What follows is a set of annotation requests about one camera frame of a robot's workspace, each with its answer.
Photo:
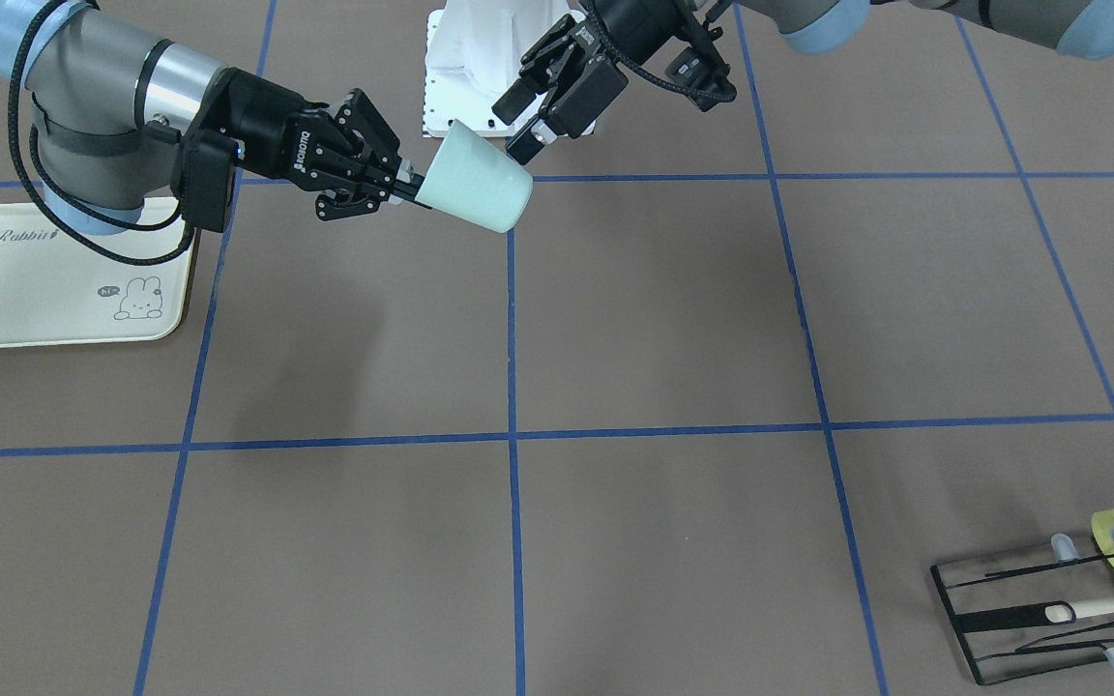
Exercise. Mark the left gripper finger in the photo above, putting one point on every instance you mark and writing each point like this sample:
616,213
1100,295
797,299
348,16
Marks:
509,107

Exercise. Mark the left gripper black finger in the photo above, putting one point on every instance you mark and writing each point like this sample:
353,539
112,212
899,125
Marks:
531,140

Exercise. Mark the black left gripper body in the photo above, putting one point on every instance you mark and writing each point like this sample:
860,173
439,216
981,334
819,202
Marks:
636,21

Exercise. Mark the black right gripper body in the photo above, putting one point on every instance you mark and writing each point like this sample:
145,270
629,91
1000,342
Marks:
267,124

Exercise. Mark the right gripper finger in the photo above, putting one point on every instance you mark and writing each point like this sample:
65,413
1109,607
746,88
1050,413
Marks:
401,194
404,180

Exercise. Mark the pale green plastic cup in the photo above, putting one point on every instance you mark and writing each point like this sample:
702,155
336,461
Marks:
473,180

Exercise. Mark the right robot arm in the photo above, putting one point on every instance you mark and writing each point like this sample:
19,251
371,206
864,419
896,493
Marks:
119,113

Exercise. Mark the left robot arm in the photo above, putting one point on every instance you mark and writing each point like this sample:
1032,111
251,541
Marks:
1076,29

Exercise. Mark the white rabbit serving tray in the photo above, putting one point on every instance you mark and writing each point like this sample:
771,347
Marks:
53,291

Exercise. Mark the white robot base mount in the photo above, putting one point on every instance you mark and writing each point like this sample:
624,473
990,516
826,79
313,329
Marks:
473,57

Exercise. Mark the black wire cup rack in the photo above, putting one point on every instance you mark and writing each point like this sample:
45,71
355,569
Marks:
993,604

